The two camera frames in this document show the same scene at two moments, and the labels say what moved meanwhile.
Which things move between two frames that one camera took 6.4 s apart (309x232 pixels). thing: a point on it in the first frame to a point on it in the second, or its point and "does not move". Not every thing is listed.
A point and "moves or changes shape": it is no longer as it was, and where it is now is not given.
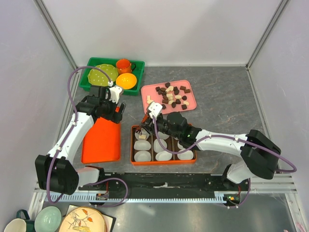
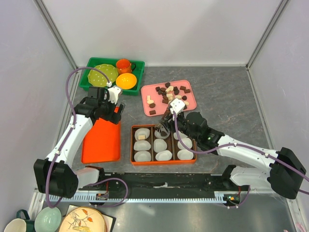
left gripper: [114, 116] does not move
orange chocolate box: [146, 149] does not move
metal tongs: [149, 132] moves or changes shape
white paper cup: [142, 155] does not move
